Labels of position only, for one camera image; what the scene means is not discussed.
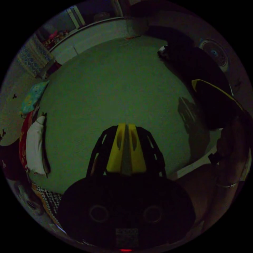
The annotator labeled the white electric fan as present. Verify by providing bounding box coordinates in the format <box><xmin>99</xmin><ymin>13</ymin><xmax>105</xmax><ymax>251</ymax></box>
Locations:
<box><xmin>199</xmin><ymin>38</ymin><xmax>231</xmax><ymax>73</ymax></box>

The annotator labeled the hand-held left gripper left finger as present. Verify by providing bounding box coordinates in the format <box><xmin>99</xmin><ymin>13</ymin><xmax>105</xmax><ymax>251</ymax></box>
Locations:
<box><xmin>106</xmin><ymin>123</ymin><xmax>126</xmax><ymax>173</ymax></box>

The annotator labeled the black white checked cloth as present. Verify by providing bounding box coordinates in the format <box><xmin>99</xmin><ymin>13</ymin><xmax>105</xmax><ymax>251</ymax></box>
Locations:
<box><xmin>31</xmin><ymin>183</ymin><xmax>64</xmax><ymax>230</ymax></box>

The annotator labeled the person's right forearm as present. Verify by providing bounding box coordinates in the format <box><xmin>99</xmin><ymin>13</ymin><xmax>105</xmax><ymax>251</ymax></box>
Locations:
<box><xmin>205</xmin><ymin>176</ymin><xmax>245</xmax><ymax>230</ymax></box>

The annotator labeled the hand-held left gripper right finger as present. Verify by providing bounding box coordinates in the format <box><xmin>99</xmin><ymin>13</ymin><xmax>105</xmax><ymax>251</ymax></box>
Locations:
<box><xmin>128</xmin><ymin>124</ymin><xmax>147</xmax><ymax>173</ymax></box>

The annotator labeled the person's body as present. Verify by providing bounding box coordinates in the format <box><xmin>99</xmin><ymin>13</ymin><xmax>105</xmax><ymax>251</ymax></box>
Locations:
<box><xmin>175</xmin><ymin>163</ymin><xmax>219</xmax><ymax>228</ymax></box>

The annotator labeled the blue patterned cloth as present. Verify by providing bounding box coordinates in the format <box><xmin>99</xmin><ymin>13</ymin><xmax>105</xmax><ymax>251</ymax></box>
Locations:
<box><xmin>17</xmin><ymin>34</ymin><xmax>55</xmax><ymax>78</ymax></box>

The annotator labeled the pillow with cartoon print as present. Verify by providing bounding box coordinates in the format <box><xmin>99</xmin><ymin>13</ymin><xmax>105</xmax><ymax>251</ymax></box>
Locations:
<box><xmin>19</xmin><ymin>80</ymin><xmax>50</xmax><ymax>115</ymax></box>

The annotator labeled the person's right hand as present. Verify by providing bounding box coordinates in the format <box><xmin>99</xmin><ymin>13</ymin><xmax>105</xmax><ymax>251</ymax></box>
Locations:
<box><xmin>216</xmin><ymin>115</ymin><xmax>250</xmax><ymax>181</ymax></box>

